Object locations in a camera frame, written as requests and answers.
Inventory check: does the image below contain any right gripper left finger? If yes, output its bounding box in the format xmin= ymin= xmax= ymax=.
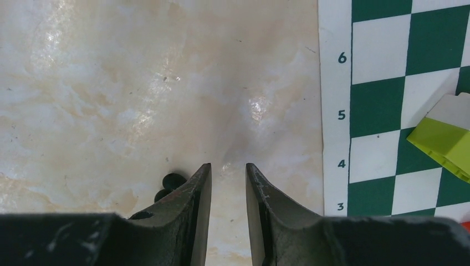
xmin=1 ymin=163 xmax=212 ymax=265

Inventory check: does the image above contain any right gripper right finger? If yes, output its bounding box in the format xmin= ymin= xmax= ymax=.
xmin=246 ymin=163 xmax=469 ymax=265

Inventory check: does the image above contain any black earbud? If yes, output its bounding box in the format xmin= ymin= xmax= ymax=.
xmin=154 ymin=173 xmax=187 ymax=203

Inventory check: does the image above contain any red block lower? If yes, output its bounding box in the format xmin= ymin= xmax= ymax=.
xmin=460 ymin=222 xmax=470 ymax=232

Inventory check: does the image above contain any yellow green block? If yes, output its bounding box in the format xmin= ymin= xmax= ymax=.
xmin=407 ymin=93 xmax=469 ymax=183

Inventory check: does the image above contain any green white chessboard mat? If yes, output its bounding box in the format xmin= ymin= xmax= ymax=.
xmin=318 ymin=1 xmax=469 ymax=222

